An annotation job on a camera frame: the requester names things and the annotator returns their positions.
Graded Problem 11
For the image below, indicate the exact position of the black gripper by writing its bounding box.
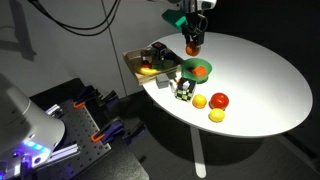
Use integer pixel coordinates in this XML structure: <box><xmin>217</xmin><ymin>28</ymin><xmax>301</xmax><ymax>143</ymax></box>
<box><xmin>181</xmin><ymin>9</ymin><xmax>207</xmax><ymax>46</ymax></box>

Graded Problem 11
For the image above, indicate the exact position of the toy orange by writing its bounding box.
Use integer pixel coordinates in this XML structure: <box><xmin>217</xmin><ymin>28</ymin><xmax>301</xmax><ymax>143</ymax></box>
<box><xmin>185</xmin><ymin>42</ymin><xmax>202</xmax><ymax>57</ymax></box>

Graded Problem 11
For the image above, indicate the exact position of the yellow toy banana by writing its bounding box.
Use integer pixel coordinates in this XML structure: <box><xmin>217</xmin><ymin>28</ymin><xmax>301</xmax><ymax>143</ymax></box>
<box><xmin>138</xmin><ymin>66</ymin><xmax>161</xmax><ymax>77</ymax></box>

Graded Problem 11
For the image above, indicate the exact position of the yellow toy lemon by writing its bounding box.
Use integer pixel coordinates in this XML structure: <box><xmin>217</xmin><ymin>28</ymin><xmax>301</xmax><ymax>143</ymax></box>
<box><xmin>208</xmin><ymin>107</ymin><xmax>226</xmax><ymax>124</ymax></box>
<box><xmin>191</xmin><ymin>93</ymin><xmax>208</xmax><ymax>110</ymax></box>

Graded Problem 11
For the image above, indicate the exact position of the red toy tomato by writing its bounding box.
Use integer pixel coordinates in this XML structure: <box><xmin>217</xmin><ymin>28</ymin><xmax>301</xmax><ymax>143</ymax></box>
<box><xmin>209</xmin><ymin>92</ymin><xmax>231</xmax><ymax>111</ymax></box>

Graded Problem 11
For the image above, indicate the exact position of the dark green block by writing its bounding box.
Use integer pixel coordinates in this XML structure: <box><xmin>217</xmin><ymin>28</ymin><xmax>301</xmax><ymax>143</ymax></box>
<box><xmin>162</xmin><ymin>58</ymin><xmax>178</xmax><ymax>71</ymax></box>

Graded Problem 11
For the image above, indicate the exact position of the black cube with red print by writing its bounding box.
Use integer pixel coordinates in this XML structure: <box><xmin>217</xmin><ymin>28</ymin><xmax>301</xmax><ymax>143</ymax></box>
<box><xmin>151</xmin><ymin>41</ymin><xmax>168</xmax><ymax>62</ymax></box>

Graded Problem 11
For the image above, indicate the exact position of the green plastic bowl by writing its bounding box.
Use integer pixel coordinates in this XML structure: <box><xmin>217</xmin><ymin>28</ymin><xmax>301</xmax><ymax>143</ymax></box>
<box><xmin>181</xmin><ymin>57</ymin><xmax>214</xmax><ymax>85</ymax></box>

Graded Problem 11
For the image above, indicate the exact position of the soft cube with letter A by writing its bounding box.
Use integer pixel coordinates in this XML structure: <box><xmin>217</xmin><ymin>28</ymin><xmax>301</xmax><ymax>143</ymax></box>
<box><xmin>174</xmin><ymin>76</ymin><xmax>197</xmax><ymax>103</ymax></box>

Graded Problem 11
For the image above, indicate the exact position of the red and white picture block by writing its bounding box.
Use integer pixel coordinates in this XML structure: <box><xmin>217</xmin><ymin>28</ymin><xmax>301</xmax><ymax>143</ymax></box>
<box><xmin>140</xmin><ymin>49</ymin><xmax>154</xmax><ymax>68</ymax></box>

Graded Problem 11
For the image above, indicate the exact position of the small grey cube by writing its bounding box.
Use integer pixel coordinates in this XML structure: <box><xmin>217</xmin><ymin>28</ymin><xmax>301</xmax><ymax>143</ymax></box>
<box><xmin>155</xmin><ymin>73</ymin><xmax>171</xmax><ymax>90</ymax></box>

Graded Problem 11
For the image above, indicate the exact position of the wooden box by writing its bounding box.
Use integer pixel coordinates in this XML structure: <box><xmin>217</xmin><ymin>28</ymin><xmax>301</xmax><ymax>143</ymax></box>
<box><xmin>121</xmin><ymin>46</ymin><xmax>185</xmax><ymax>87</ymax></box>

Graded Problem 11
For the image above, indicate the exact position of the white table leg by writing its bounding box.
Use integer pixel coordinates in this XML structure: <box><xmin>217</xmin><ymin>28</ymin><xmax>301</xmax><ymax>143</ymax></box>
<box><xmin>189</xmin><ymin>125</ymin><xmax>208</xmax><ymax>180</ymax></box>

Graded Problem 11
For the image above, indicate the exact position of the black robot stand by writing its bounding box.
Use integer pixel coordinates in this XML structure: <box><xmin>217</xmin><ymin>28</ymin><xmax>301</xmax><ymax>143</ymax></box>
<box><xmin>29</xmin><ymin>77</ymin><xmax>150</xmax><ymax>180</ymax></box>

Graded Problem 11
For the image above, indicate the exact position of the black perforated breadboard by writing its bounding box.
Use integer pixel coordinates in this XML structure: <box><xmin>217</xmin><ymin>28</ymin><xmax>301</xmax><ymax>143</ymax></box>
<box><xmin>31</xmin><ymin>98</ymin><xmax>113</xmax><ymax>180</ymax></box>

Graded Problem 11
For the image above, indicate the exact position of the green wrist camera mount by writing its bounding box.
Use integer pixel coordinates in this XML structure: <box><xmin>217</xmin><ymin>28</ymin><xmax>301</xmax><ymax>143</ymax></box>
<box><xmin>161</xmin><ymin>8</ymin><xmax>190</xmax><ymax>33</ymax></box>

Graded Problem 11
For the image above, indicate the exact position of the black hanging cable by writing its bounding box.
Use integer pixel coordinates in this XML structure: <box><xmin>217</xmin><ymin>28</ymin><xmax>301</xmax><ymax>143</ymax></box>
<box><xmin>27</xmin><ymin>0</ymin><xmax>122</xmax><ymax>37</ymax></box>
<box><xmin>35</xmin><ymin>0</ymin><xmax>120</xmax><ymax>31</ymax></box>

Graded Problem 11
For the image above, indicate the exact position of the clamp with orange handle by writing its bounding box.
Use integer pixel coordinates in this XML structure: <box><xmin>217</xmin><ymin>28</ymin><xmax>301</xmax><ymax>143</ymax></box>
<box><xmin>90</xmin><ymin>115</ymin><xmax>146</xmax><ymax>144</ymax></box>
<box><xmin>72</xmin><ymin>84</ymin><xmax>118</xmax><ymax>110</ymax></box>

